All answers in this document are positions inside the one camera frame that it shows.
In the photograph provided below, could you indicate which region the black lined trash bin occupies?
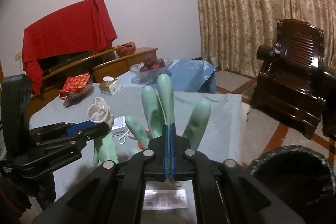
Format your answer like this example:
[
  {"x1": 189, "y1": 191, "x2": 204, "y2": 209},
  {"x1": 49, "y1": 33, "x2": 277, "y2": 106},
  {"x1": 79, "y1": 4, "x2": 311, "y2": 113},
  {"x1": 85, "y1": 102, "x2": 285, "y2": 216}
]
[{"x1": 248, "y1": 145, "x2": 336, "y2": 224}]

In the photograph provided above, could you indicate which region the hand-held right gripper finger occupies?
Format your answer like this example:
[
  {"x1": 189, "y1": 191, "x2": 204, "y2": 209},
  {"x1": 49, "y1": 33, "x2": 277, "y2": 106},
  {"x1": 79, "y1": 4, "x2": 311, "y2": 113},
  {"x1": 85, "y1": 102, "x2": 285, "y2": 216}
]
[
  {"x1": 31, "y1": 124, "x2": 170, "y2": 224},
  {"x1": 170, "y1": 123, "x2": 305, "y2": 224}
]

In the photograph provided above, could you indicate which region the red packet in dish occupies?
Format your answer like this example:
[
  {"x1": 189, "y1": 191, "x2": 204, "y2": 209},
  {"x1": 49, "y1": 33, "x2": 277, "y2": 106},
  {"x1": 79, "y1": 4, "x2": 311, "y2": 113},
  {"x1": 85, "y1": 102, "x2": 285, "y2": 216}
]
[{"x1": 59, "y1": 73, "x2": 91, "y2": 98}]

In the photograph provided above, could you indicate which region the small white box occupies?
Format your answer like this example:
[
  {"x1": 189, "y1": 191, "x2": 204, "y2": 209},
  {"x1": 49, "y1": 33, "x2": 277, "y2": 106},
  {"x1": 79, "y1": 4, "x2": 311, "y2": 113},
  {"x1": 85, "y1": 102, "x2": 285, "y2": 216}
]
[{"x1": 110, "y1": 115, "x2": 129, "y2": 136}]

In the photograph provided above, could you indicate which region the beige patterned curtain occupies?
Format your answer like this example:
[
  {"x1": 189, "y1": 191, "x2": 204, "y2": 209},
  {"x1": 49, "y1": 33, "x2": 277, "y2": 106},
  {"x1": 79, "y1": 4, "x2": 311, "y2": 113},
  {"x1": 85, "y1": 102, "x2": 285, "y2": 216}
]
[{"x1": 185, "y1": 0, "x2": 336, "y2": 80}]

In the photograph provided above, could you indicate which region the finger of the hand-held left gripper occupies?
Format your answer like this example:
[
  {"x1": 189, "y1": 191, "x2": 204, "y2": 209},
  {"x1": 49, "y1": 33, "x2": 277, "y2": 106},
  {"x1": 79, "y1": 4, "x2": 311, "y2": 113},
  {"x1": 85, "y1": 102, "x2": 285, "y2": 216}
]
[
  {"x1": 36, "y1": 122, "x2": 110, "y2": 147},
  {"x1": 30, "y1": 120, "x2": 92, "y2": 139}
]

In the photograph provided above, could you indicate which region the white paper slip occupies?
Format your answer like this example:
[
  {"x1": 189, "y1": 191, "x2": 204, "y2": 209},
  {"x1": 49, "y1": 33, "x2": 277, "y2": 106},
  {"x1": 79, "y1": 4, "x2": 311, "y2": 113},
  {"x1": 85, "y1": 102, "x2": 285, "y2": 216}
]
[{"x1": 144, "y1": 189, "x2": 189, "y2": 209}]

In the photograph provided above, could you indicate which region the cream scalloped tablecloth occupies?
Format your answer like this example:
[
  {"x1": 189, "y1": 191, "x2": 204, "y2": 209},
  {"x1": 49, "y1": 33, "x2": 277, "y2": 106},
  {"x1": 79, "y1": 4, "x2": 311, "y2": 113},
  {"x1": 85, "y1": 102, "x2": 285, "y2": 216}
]
[{"x1": 241, "y1": 103, "x2": 251, "y2": 119}]

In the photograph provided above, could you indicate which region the white gold tissue box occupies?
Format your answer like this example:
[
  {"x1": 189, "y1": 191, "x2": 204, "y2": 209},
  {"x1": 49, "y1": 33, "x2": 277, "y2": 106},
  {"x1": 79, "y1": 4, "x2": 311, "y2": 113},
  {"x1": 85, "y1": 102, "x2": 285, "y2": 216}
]
[{"x1": 99, "y1": 76, "x2": 122, "y2": 95}]

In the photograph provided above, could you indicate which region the black television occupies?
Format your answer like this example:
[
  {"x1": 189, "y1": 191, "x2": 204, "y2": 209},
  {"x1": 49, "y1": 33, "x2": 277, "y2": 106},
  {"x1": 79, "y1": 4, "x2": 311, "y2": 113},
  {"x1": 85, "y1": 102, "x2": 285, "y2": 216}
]
[{"x1": 38, "y1": 52, "x2": 92, "y2": 75}]

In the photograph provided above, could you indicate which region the blue scalloped tablecloth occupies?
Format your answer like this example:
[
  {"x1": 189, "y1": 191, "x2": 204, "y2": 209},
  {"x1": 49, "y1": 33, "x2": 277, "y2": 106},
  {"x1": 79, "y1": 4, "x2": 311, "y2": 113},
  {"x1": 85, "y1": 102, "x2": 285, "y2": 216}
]
[{"x1": 115, "y1": 59, "x2": 218, "y2": 94}]

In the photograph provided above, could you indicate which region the bunch of red apples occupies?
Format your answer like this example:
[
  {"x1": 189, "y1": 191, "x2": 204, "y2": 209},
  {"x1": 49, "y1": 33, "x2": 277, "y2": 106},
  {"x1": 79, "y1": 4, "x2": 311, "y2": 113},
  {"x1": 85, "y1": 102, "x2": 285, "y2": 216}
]
[{"x1": 140, "y1": 56, "x2": 166, "y2": 73}]

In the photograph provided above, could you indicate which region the glass dish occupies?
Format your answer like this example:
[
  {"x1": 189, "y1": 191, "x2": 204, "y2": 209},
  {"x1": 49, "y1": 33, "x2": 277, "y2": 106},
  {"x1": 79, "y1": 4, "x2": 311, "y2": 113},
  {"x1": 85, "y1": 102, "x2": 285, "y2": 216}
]
[{"x1": 62, "y1": 82, "x2": 94, "y2": 107}]

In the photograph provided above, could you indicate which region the glass fruit bowl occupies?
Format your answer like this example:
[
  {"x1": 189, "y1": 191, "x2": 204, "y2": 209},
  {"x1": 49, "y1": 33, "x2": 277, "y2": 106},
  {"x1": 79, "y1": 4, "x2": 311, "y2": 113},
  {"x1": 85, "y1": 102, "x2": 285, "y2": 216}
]
[{"x1": 130, "y1": 57, "x2": 174, "y2": 84}]

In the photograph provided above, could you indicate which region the wooden television cabinet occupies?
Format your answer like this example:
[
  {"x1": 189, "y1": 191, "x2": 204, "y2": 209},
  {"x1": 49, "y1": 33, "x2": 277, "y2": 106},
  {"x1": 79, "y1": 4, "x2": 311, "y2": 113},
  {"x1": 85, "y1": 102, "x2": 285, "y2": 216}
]
[{"x1": 28, "y1": 47, "x2": 159, "y2": 119}]

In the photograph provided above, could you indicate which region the green rubber glove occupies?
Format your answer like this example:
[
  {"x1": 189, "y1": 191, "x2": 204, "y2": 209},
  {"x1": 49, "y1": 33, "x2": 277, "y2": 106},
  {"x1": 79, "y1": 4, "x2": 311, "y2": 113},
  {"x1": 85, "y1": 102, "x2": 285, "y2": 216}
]
[
  {"x1": 125, "y1": 73, "x2": 212, "y2": 159},
  {"x1": 87, "y1": 97, "x2": 120, "y2": 165}
]

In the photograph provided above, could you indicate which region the red cloth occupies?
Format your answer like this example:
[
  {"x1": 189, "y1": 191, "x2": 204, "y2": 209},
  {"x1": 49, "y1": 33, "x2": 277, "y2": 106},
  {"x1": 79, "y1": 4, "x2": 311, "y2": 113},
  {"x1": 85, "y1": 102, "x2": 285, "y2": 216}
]
[{"x1": 22, "y1": 0, "x2": 118, "y2": 94}]

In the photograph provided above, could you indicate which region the dark wooden armchair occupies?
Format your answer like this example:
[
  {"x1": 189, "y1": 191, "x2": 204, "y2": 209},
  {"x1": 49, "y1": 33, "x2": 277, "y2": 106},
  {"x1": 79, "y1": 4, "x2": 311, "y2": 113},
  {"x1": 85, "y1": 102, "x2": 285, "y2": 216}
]
[{"x1": 249, "y1": 18, "x2": 332, "y2": 140}]

